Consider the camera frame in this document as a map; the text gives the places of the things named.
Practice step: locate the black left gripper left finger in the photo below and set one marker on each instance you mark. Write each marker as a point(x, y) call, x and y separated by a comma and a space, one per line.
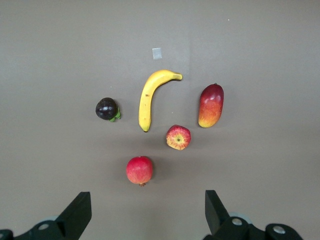
point(72, 220)

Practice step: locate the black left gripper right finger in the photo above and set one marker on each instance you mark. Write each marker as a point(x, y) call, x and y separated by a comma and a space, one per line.
point(217, 220)

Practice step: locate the red yellow apple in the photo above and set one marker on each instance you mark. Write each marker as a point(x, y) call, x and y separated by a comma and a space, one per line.
point(178, 137)

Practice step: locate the yellow banana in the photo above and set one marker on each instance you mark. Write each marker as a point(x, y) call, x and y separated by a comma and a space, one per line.
point(146, 105)

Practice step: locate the red pomegranate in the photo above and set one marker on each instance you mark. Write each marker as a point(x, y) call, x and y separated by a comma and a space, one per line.
point(139, 170)

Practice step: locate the red yellow mango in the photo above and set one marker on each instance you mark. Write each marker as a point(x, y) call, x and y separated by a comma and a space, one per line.
point(211, 105)

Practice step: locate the dark purple eggplant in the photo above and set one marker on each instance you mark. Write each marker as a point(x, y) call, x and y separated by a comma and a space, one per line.
point(106, 108)

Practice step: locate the brown table cover sheet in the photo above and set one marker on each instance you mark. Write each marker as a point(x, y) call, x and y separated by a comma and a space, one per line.
point(50, 75)

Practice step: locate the small grey tape piece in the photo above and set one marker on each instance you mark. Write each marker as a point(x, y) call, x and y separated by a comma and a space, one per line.
point(157, 53)

